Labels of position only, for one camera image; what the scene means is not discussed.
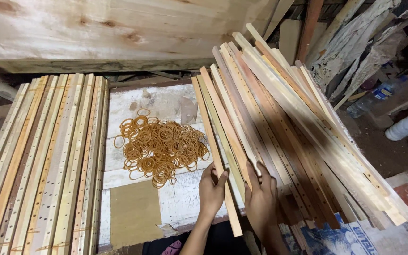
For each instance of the heap of loose wooden strips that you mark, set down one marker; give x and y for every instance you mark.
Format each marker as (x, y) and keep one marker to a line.
(296, 124)

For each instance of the person's dark clothing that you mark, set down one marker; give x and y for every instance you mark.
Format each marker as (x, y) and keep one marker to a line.
(221, 242)

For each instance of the tan wooden slat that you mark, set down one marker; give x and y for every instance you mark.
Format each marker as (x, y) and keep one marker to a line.
(211, 141)

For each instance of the person's left hand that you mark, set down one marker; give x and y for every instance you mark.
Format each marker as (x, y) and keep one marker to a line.
(209, 196)

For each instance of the row of bundled drilled strips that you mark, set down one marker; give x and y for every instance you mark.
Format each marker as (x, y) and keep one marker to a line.
(41, 163)

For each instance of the pile of tan rubber bands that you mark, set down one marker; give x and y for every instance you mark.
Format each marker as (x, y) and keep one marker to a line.
(159, 148)

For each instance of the pale wooden slat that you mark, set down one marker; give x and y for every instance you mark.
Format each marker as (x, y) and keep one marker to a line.
(234, 120)

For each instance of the clear plastic water bottle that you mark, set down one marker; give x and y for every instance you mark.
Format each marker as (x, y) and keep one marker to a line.
(374, 96)

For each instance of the blue printed woven sack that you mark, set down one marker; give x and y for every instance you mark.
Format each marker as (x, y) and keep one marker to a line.
(359, 237)

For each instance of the large raw wooden plank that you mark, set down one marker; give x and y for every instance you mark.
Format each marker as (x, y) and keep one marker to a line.
(112, 28)

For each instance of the brown cardboard patch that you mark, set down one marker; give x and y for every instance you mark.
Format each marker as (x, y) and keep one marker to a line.
(135, 212)

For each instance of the heap of scrap wood boards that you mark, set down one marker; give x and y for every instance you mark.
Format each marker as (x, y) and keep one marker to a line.
(349, 39)

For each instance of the white rolled sack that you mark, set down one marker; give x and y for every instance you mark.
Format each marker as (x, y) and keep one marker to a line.
(407, 124)

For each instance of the brown wooden bench board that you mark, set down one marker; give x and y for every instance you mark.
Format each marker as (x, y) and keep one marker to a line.
(404, 92)

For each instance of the person's right hand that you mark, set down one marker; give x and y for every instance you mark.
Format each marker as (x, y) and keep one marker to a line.
(262, 205)

